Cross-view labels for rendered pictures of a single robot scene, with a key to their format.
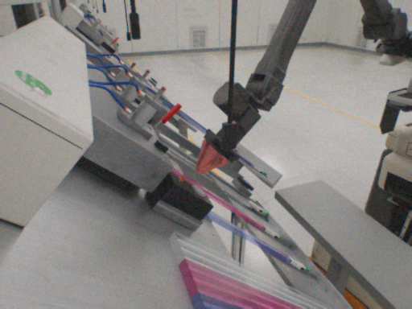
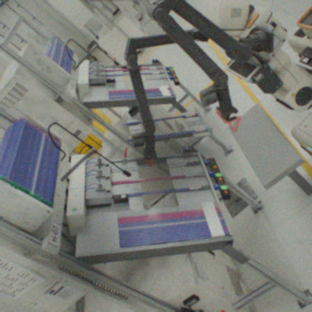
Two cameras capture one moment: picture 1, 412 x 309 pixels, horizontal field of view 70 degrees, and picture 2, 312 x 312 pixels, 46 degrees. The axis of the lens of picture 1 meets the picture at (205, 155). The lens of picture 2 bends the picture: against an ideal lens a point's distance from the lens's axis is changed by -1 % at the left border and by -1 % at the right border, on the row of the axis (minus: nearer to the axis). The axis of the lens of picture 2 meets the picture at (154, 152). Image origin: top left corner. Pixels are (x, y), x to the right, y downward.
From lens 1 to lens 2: 160 cm
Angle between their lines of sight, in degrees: 37
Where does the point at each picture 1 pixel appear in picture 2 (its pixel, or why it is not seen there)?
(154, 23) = not seen: outside the picture
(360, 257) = (257, 159)
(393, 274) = (268, 164)
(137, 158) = (102, 199)
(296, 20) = (138, 97)
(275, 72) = (145, 121)
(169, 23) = not seen: outside the picture
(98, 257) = (97, 225)
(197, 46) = not seen: outside the picture
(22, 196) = (81, 223)
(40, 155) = (79, 219)
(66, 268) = (92, 229)
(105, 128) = (92, 198)
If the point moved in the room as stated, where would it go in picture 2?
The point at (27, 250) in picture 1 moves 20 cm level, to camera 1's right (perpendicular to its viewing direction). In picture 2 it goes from (86, 228) to (113, 216)
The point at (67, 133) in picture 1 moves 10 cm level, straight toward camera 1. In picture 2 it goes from (80, 215) to (81, 229)
